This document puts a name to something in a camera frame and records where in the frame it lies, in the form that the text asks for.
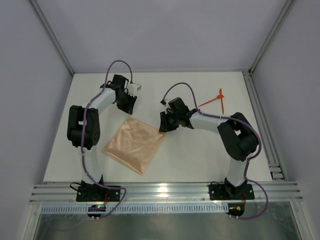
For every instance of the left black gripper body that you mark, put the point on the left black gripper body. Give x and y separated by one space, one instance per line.
126 103

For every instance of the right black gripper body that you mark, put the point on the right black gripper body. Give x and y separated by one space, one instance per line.
165 121

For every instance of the peach cloth napkin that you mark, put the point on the peach cloth napkin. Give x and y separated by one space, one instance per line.
134 145

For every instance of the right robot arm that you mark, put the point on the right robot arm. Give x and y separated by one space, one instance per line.
237 135

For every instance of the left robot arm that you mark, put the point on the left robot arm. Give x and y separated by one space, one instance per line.
84 132

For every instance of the orange plastic fork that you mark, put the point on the orange plastic fork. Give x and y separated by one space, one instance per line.
218 97

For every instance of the orange plastic knife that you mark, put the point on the orange plastic knife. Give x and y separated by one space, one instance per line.
222 102

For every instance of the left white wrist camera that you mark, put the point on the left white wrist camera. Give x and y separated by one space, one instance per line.
133 88

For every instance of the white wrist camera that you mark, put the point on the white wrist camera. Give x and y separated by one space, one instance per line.
133 88
166 105

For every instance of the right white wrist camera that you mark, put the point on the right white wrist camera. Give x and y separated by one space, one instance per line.
166 105

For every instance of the perforated cable tray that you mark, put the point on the perforated cable tray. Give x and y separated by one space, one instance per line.
135 208

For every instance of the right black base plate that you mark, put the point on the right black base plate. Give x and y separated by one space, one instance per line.
226 191

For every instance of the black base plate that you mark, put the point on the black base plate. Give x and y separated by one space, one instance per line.
93 193
226 191

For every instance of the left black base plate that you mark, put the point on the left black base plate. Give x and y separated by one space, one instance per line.
93 193

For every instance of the left frame post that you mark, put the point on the left frame post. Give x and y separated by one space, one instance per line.
51 35

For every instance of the frame post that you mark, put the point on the frame post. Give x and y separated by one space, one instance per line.
51 35
276 26

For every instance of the right side aluminium rail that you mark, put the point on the right side aluminium rail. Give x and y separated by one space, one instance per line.
270 151

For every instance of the aluminium rail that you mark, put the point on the aluminium rail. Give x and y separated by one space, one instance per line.
168 192
270 151

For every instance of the aluminium front rail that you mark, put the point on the aluminium front rail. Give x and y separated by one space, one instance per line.
168 192

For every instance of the right frame post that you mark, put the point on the right frame post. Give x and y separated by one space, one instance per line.
276 26

